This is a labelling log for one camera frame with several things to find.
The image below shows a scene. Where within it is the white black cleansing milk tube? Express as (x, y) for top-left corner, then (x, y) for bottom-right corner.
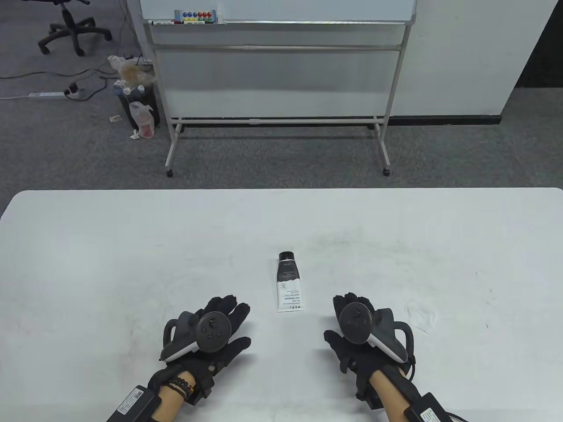
(276, 251), (306, 313)

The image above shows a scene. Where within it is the person's left hand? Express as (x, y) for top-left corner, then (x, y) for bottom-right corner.
(169, 296), (251, 383)

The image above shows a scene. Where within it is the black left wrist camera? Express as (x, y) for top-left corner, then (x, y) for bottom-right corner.
(186, 371), (216, 406)

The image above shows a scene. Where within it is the black trash bin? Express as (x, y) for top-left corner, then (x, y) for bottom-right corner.
(113, 81), (161, 130)

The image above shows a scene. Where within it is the dark bead bracelet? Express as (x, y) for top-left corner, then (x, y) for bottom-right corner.
(165, 375), (196, 398)

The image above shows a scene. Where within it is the person's right hand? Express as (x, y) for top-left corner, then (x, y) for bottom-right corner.
(324, 293), (407, 387)

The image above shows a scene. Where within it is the row of coloured magnets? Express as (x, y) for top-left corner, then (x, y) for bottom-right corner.
(174, 10), (217, 23)

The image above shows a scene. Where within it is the grey white controller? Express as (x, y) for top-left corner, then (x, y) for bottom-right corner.
(159, 311), (232, 363)
(337, 302), (416, 365)

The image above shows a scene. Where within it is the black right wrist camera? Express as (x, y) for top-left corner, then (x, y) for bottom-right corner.
(354, 382), (384, 412)

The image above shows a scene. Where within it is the black office chair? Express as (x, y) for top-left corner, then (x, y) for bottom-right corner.
(37, 0), (113, 57)

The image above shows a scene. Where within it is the black wrist battery pack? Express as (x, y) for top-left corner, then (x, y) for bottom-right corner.
(404, 393), (450, 422)
(106, 386), (162, 422)

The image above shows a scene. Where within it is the person's left forearm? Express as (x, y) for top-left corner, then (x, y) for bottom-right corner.
(147, 371), (196, 422)

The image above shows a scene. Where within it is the grey white right controller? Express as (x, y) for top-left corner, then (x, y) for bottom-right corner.
(337, 302), (416, 365)

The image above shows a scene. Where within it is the grey white left controller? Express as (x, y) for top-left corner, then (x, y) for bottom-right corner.
(159, 311), (232, 363)

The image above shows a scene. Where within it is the whiteboard on metal stand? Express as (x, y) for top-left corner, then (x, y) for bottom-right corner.
(139, 0), (418, 177)

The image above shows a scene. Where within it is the person's right forearm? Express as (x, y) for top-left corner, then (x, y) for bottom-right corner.
(369, 371), (414, 422)

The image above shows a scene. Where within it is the plastic bag with red item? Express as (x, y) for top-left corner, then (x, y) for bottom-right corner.
(129, 101), (156, 139)

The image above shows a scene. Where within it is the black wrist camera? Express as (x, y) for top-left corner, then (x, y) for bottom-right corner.
(354, 382), (384, 412)
(186, 371), (216, 406)

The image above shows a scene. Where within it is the clear plastic trash bag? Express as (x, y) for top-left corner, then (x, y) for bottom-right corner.
(108, 55), (157, 88)

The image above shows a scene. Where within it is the black right wrist battery pack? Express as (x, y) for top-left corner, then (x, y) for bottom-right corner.
(404, 393), (450, 422)

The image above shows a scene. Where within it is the black left wrist battery pack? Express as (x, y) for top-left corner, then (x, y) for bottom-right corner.
(106, 386), (162, 422)

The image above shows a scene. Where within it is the black floor cable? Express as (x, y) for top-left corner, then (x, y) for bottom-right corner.
(0, 66), (116, 102)

